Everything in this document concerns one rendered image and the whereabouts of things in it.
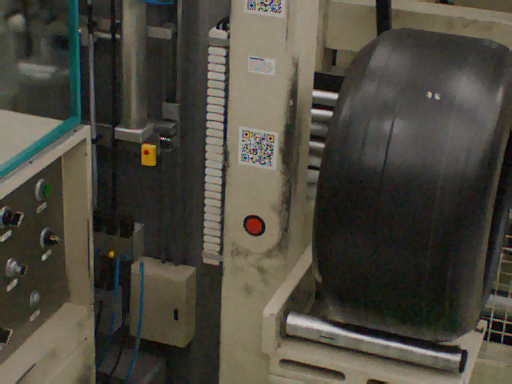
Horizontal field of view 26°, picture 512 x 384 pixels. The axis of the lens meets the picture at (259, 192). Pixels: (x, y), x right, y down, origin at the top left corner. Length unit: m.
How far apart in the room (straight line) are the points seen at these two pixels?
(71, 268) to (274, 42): 0.58
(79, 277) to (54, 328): 0.11
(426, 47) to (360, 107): 0.18
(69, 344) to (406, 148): 0.74
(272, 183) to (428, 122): 0.38
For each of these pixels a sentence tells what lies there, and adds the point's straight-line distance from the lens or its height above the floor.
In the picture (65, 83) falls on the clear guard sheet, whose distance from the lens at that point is 1.98.
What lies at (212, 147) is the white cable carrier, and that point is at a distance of 2.12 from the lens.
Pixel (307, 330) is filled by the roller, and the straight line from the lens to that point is 2.12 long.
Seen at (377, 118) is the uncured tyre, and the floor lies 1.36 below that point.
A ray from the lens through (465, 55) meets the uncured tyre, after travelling 1.95.
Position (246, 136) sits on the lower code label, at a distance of 2.07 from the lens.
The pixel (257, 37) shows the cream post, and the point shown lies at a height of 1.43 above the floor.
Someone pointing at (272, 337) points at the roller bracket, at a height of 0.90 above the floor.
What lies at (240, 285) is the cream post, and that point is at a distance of 2.21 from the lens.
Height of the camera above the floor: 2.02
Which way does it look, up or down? 25 degrees down
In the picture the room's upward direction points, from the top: 3 degrees clockwise
